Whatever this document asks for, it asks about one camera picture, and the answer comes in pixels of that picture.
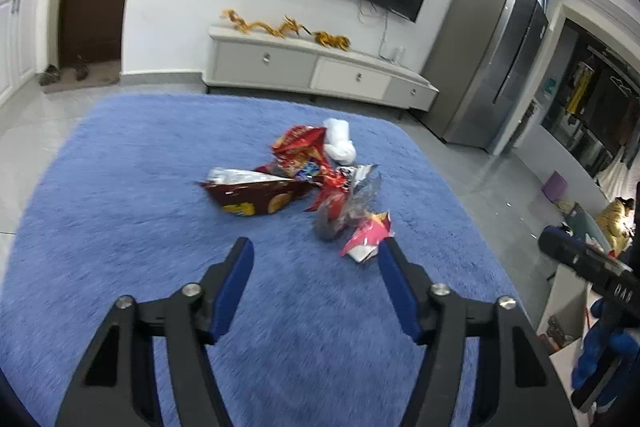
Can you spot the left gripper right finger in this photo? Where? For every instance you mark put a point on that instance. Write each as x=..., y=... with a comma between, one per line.
x=481, y=355

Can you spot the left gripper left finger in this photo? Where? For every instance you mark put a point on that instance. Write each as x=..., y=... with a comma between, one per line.
x=115, y=381

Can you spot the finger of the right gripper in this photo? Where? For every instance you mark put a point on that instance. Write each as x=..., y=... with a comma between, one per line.
x=586, y=261

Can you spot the pink snack wrapper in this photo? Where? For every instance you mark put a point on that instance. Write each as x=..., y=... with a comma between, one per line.
x=363, y=244

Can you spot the silver foil wrapper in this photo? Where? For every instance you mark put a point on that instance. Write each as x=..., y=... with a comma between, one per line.
x=348, y=201

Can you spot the dark red chip bag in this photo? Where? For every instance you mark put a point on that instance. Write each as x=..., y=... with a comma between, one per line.
x=251, y=193

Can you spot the red snack bag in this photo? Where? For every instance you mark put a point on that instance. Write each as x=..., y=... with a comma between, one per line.
x=299, y=153

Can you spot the purple small bin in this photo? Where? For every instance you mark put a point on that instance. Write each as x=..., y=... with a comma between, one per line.
x=555, y=187

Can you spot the blue shaggy rug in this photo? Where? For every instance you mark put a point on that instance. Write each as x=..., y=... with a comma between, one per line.
x=121, y=210

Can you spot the grey double-door refrigerator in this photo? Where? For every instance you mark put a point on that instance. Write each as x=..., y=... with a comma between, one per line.
x=479, y=63

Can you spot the white power strip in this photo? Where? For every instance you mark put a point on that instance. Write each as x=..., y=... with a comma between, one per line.
x=398, y=54

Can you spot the golden tiger figurine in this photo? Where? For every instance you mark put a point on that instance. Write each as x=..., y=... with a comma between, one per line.
x=332, y=41

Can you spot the brown doormat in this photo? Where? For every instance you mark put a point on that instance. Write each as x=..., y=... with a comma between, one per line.
x=100, y=75

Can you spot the white TV cabinet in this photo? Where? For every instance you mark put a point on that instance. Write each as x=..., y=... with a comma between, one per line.
x=264, y=62

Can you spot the left shoe at door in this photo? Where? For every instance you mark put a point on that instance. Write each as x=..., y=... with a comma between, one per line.
x=51, y=75

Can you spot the shoe at door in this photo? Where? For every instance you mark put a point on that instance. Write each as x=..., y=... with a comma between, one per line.
x=81, y=69
x=51, y=75

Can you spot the right shoe at door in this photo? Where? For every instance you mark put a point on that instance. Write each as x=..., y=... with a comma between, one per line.
x=81, y=69

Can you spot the golden dragon figurine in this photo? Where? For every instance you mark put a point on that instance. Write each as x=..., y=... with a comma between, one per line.
x=288, y=25

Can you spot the white wall cabinets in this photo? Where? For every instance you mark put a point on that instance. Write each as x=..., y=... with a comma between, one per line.
x=17, y=45

